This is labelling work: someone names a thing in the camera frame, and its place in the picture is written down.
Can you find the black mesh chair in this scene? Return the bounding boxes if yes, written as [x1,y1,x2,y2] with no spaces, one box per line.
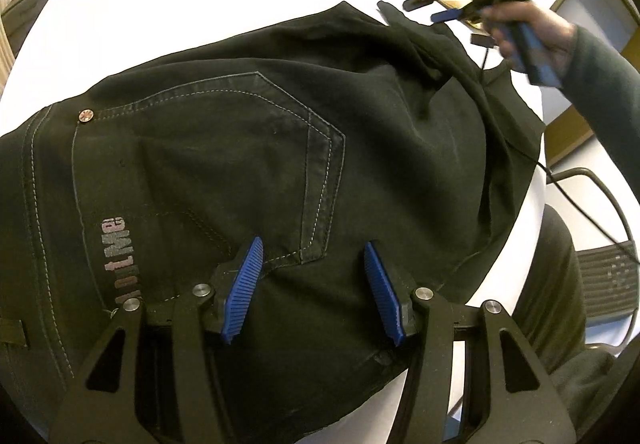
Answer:
[545,167,640,357]

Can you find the person's right hand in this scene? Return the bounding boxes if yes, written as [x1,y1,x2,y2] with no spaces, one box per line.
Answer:
[480,3,577,78]

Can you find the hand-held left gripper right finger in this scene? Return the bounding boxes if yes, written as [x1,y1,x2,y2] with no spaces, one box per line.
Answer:
[362,241,593,444]

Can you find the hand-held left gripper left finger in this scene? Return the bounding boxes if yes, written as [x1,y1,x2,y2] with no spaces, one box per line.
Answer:
[47,237,266,444]

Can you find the person's right forearm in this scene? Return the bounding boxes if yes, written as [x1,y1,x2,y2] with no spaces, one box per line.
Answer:
[560,23,640,205]

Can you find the black cable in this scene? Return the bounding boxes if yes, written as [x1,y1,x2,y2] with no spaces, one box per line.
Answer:
[470,24,640,250]

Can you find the black pants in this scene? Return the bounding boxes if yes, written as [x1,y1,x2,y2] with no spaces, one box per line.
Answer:
[0,0,546,444]

